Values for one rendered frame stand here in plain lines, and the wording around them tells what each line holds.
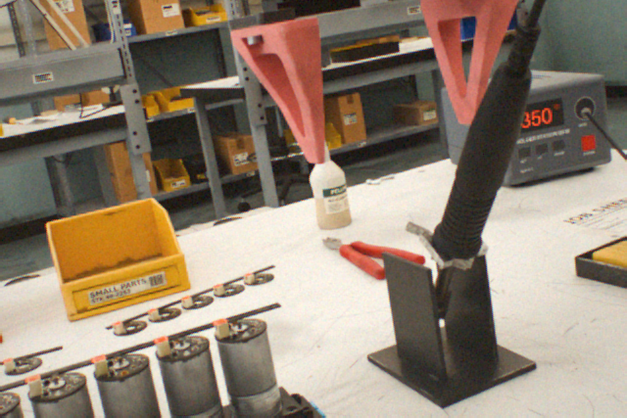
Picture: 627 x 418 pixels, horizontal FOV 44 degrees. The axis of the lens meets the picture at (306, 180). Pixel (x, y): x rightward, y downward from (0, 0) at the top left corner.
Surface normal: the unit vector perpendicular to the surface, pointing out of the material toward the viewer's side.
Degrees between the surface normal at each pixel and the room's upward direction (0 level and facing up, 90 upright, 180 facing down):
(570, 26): 90
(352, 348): 0
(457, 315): 90
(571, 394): 0
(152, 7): 89
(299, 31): 111
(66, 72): 90
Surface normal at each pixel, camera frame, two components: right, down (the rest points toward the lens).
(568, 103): 0.20, 0.16
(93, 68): 0.46, 0.11
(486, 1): -0.90, 0.18
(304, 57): 0.46, 0.45
